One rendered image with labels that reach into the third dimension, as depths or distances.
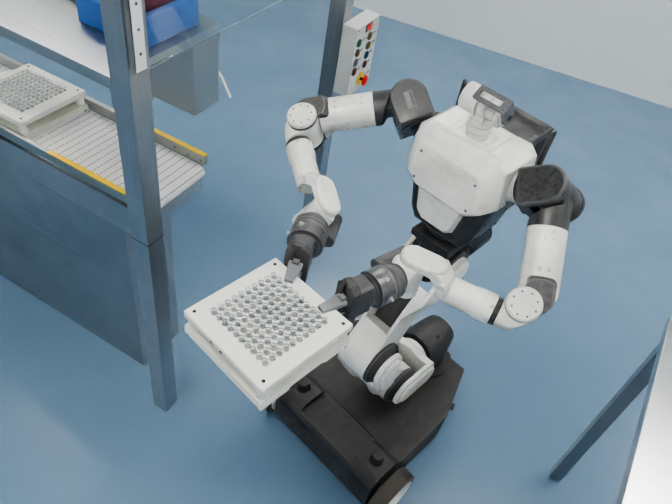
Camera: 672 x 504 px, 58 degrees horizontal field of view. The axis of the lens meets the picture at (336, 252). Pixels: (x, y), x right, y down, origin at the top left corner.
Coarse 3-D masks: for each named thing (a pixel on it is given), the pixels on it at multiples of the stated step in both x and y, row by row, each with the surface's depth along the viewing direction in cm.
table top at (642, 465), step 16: (656, 368) 152; (656, 384) 148; (656, 400) 144; (640, 416) 144; (656, 416) 141; (640, 432) 137; (656, 432) 138; (640, 448) 134; (656, 448) 135; (640, 464) 131; (656, 464) 132; (624, 480) 130; (640, 480) 129; (656, 480) 129; (624, 496) 126; (640, 496) 126; (656, 496) 127
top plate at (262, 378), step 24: (264, 264) 132; (240, 288) 126; (192, 312) 120; (288, 312) 124; (336, 312) 125; (216, 336) 117; (312, 336) 120; (336, 336) 121; (240, 360) 114; (288, 360) 115; (264, 384) 111
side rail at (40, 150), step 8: (0, 128) 176; (8, 128) 176; (8, 136) 176; (16, 136) 174; (24, 136) 174; (24, 144) 174; (32, 144) 172; (40, 144) 173; (40, 152) 172; (48, 160) 173; (56, 160) 170; (64, 168) 171; (72, 168) 169; (80, 176) 169; (88, 176) 167; (96, 184) 167; (104, 184) 165; (112, 192) 165
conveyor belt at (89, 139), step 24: (0, 72) 202; (72, 120) 189; (96, 120) 191; (48, 144) 179; (72, 144) 180; (96, 144) 182; (96, 168) 174; (120, 168) 176; (168, 168) 179; (192, 168) 180; (168, 192) 172
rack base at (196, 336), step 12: (192, 336) 123; (204, 348) 121; (336, 348) 125; (216, 360) 119; (312, 360) 122; (324, 360) 123; (228, 372) 118; (300, 372) 119; (240, 384) 116; (288, 384) 117; (252, 396) 114; (276, 396) 116
